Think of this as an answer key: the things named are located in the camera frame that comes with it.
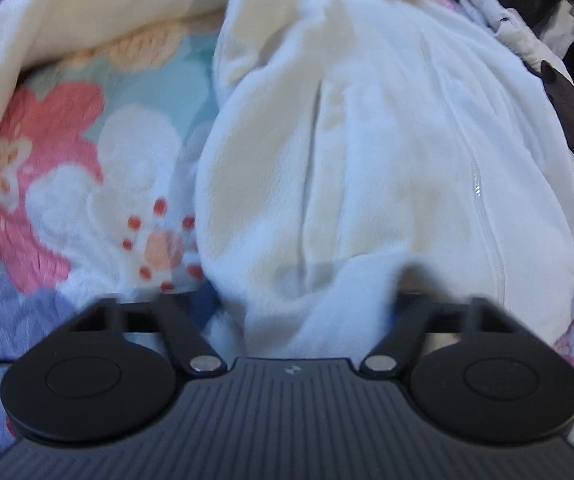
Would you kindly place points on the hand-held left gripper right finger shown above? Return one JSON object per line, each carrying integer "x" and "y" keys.
{"x": 401, "y": 310}

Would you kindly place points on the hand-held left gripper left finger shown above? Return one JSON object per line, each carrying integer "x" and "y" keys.
{"x": 206, "y": 305}

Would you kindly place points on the white fleece zip jacket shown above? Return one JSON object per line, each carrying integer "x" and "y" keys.
{"x": 342, "y": 160}

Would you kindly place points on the dark brown garment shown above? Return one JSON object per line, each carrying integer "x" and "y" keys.
{"x": 572, "y": 115}

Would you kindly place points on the floral quilt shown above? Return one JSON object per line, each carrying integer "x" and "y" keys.
{"x": 57, "y": 160}

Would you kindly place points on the cream fleece cloth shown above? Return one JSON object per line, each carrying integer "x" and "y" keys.
{"x": 67, "y": 10}

